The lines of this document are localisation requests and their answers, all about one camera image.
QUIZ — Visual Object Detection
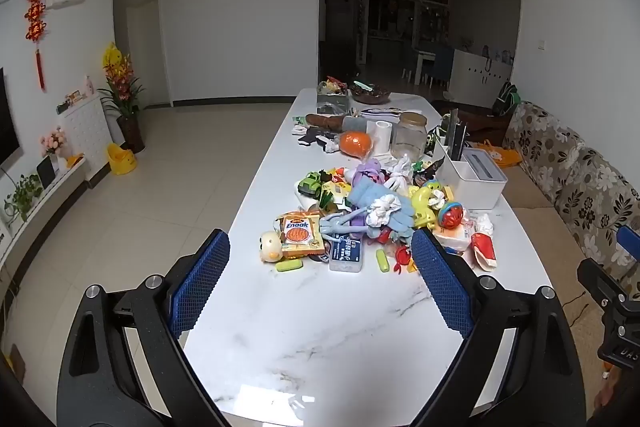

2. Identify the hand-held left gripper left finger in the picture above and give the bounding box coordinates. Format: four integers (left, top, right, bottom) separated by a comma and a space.
56, 228, 236, 427

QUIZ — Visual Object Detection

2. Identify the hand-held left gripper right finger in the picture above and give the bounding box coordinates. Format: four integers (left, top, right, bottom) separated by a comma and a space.
400, 227, 586, 427

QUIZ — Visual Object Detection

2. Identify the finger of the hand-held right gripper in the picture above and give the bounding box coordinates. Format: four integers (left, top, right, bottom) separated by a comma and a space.
616, 225, 640, 260

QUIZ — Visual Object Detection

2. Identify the light blue toy figure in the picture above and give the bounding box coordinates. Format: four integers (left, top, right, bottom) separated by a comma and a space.
319, 211, 363, 238

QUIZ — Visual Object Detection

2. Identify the white orange tissue pack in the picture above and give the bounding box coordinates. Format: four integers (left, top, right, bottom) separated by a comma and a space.
432, 222, 476, 255

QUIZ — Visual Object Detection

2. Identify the red crab toy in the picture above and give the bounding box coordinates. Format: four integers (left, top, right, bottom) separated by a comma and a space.
390, 244, 416, 275

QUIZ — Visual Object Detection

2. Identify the red white packet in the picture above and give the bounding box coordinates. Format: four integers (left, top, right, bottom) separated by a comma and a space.
470, 232, 497, 270

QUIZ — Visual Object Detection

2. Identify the red blue ball toy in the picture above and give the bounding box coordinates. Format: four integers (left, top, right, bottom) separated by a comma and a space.
437, 203, 466, 232

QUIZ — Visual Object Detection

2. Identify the yellow plastic toy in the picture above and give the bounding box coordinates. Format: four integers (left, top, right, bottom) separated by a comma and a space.
409, 187, 446, 230

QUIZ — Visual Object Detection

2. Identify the white round chick toy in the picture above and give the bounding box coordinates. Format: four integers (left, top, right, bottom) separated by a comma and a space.
258, 231, 283, 264

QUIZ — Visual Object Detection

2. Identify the floral sofa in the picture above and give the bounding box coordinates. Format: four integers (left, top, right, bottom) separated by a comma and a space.
502, 102, 640, 303

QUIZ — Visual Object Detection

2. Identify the blue white small box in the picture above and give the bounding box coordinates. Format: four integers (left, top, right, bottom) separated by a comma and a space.
328, 237, 364, 273

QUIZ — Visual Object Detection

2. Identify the white organizer box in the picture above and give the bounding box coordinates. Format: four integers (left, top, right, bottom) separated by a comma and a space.
432, 142, 509, 211

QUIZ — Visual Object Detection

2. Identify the blue plush toy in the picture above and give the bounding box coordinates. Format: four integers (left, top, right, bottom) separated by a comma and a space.
347, 181, 417, 240

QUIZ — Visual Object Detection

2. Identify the orange snack packet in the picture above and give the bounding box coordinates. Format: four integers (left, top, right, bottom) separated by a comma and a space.
280, 213, 326, 257

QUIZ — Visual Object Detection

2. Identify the white knotted rag doll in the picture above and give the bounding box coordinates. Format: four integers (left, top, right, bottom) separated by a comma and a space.
385, 157, 413, 192

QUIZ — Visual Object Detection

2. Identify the purple plush toy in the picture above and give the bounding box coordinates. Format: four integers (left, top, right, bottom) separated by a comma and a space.
350, 159, 388, 192

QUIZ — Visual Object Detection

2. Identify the orange bag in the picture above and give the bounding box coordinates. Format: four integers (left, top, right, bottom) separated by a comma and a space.
470, 141, 523, 168

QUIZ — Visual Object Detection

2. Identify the yellow potty chair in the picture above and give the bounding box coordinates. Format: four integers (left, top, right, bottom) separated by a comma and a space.
106, 143, 137, 176

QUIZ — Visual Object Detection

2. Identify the clear glass jar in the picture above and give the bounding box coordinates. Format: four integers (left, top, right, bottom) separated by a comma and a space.
390, 112, 429, 160

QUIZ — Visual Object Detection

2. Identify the green toy truck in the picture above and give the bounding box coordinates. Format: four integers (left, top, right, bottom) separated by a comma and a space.
297, 171, 328, 198

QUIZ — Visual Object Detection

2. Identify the orange ball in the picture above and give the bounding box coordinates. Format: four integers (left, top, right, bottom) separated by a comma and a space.
340, 131, 375, 158

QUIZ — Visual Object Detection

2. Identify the white television console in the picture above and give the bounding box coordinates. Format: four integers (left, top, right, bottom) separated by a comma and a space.
0, 157, 88, 268

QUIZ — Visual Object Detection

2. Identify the green backpack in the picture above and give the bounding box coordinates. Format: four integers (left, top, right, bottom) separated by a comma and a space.
492, 82, 521, 118

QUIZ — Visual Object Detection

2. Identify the brown bowl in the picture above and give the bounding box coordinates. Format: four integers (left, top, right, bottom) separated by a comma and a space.
349, 84, 392, 105

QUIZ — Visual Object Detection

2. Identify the green trailing plant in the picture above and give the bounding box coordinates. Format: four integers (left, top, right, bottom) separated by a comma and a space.
4, 174, 43, 223

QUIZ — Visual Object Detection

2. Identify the pink flower bouquet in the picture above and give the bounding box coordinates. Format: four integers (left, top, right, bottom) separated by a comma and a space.
41, 128, 68, 156

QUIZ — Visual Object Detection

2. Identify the clear snack box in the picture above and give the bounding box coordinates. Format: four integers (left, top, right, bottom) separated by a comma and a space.
316, 77, 350, 115

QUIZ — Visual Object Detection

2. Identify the white low cabinet with hooks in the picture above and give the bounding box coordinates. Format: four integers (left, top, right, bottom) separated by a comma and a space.
450, 48, 516, 108

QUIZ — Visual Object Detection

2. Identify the potted yellow orchid plant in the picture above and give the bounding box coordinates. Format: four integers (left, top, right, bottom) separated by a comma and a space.
97, 42, 147, 154

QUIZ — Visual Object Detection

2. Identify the black television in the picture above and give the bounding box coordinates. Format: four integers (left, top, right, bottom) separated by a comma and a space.
0, 67, 23, 168

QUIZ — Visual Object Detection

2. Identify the red Chinese knot decoration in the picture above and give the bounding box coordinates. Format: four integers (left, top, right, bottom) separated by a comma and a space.
25, 0, 48, 92

